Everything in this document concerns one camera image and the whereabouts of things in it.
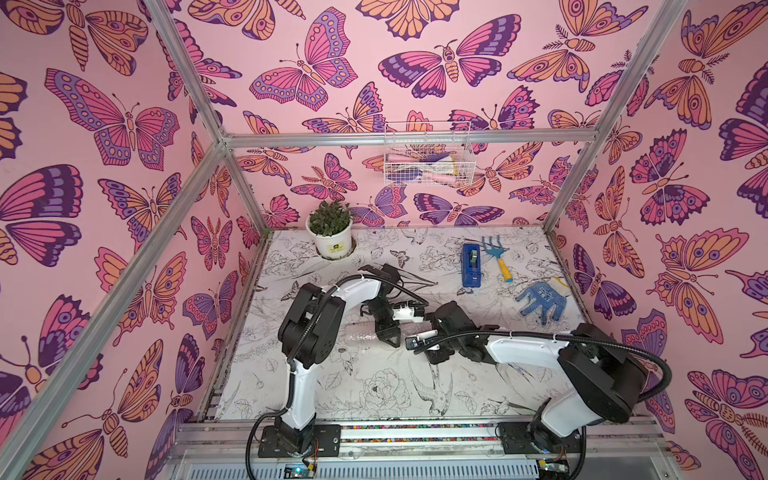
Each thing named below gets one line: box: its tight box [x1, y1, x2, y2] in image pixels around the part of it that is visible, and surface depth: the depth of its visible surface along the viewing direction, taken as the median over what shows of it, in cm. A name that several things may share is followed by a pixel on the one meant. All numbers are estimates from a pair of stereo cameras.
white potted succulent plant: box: [305, 200, 354, 260], surface depth 103 cm
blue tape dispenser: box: [462, 243, 481, 288], surface depth 105 cm
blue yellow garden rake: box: [482, 235, 513, 283], surface depth 115 cm
